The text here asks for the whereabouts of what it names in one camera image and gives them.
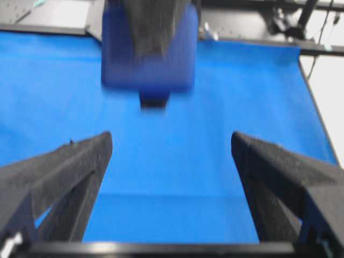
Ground blue block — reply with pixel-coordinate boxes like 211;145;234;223
101;1;199;97

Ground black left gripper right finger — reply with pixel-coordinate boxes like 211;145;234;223
231;132;343;257

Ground blue table mat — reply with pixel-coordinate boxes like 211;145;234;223
1;32;336;243

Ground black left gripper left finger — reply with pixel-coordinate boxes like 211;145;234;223
1;132;112;257

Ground black camera stand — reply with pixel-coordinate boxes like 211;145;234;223
268;0;319;40

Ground black aluminium frame rail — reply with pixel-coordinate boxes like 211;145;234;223
0;0;344;57

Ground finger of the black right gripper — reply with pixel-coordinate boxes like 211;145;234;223
121;1;188;58
139;91;170;109

